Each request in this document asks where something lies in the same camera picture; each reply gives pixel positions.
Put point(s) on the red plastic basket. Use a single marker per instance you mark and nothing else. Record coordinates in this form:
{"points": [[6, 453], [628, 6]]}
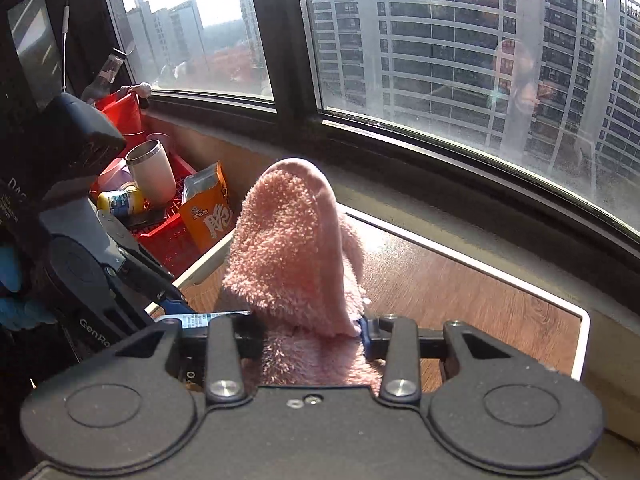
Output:
{"points": [[160, 230]]}

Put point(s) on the yellow capped small bottle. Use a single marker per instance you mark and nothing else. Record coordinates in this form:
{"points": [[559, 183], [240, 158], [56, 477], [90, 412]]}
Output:
{"points": [[121, 203]]}

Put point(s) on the white framed wooden tray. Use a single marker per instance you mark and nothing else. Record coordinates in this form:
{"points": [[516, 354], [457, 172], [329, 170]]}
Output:
{"points": [[409, 275]]}

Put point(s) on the white blue bottle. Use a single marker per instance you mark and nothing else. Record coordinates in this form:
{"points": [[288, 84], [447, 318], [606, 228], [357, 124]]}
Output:
{"points": [[198, 320]]}

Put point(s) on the pink steel tumbler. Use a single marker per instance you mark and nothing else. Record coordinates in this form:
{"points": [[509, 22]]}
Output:
{"points": [[148, 163]]}

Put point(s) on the clear glass bottle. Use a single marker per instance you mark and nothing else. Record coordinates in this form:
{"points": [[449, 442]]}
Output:
{"points": [[102, 82]]}

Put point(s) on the pink fluffy slipper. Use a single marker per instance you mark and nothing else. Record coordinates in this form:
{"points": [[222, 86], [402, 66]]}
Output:
{"points": [[296, 263]]}

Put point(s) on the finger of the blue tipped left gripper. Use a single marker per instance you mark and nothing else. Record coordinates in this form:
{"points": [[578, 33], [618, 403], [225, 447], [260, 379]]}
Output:
{"points": [[175, 304]]}

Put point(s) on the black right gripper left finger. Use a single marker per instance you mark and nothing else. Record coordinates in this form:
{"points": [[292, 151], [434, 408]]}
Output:
{"points": [[150, 364]]}

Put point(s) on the orange snack bag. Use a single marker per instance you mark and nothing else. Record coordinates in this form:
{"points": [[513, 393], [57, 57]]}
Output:
{"points": [[205, 209]]}

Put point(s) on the pink plastic cup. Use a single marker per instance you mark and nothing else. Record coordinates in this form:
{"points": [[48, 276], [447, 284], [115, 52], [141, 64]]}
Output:
{"points": [[115, 176]]}

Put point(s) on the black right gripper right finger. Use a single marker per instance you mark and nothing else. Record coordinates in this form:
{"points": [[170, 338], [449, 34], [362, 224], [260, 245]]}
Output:
{"points": [[402, 346]]}

